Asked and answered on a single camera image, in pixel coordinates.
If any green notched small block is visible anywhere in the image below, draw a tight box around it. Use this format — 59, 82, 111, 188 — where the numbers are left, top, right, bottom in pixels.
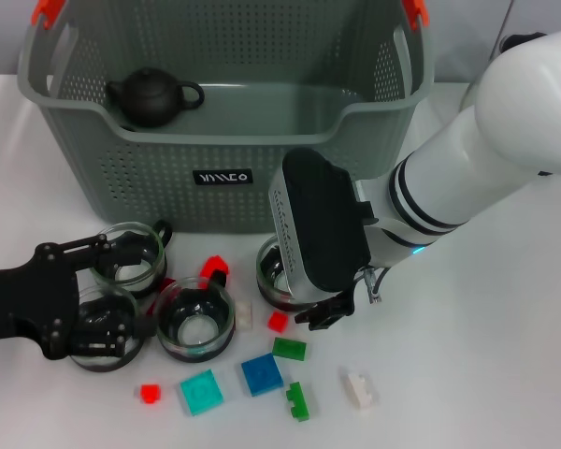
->
283, 381, 312, 423

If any black clay teapot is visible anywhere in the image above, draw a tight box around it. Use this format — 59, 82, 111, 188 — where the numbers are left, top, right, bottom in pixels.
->
105, 67, 206, 130

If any grey perforated storage bin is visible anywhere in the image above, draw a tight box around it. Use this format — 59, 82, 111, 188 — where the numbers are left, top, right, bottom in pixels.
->
17, 0, 436, 235

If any blue square flat block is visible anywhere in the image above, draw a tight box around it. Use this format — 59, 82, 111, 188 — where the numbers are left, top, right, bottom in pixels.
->
240, 353, 284, 398

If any dark red long block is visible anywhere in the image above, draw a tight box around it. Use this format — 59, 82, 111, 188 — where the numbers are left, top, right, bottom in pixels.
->
142, 276, 179, 319

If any small red square block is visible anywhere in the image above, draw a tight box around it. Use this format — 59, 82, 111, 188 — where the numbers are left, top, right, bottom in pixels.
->
266, 311, 290, 333

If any small red slope block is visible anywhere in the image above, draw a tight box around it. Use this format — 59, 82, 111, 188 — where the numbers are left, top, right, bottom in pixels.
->
138, 383, 163, 405

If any glass teacup black sleeve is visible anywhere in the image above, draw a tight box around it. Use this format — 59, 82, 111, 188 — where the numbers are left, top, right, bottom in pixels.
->
65, 283, 158, 374
152, 269, 238, 364
87, 219, 174, 300
255, 236, 309, 315

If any white building block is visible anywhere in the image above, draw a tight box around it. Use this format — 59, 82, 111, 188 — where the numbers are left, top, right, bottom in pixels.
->
339, 369, 380, 412
233, 298, 256, 332

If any bright red slope block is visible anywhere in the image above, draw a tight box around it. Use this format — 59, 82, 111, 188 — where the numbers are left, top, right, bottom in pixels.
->
198, 254, 231, 282

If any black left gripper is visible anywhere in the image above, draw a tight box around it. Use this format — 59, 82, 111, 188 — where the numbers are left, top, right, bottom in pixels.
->
0, 232, 158, 362

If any green flat rectangular block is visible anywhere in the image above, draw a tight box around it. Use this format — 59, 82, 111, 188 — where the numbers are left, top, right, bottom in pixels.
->
271, 337, 309, 362

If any right wrist silver connector plug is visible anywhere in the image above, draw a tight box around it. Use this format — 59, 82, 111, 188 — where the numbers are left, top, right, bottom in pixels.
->
362, 266, 384, 305

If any teal square flat block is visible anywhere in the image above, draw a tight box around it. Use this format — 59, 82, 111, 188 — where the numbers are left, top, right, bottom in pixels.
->
179, 369, 226, 417

